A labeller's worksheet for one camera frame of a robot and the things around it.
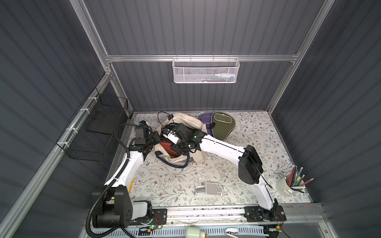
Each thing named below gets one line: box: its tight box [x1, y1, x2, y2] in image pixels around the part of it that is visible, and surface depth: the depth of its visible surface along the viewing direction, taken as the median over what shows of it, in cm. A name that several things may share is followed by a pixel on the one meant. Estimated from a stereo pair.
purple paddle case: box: [198, 111, 214, 137], surface depth 114 cm
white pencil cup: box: [275, 173, 306, 198], surface depth 75 cm
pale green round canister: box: [185, 226, 203, 238], surface depth 64 cm
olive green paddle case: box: [210, 111, 236, 141], surface depth 111 cm
